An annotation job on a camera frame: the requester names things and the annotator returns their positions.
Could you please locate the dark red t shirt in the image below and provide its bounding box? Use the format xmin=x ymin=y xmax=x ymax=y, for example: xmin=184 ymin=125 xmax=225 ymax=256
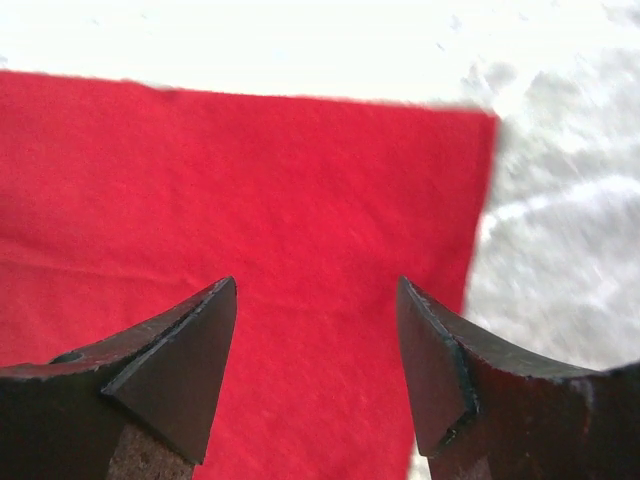
xmin=1 ymin=72 xmax=498 ymax=479

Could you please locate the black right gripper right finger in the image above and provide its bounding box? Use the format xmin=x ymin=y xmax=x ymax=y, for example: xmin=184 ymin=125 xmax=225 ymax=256
xmin=396 ymin=278 xmax=639 ymax=479

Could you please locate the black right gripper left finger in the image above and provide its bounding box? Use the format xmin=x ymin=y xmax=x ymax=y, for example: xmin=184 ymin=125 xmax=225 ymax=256
xmin=1 ymin=277 xmax=236 ymax=479

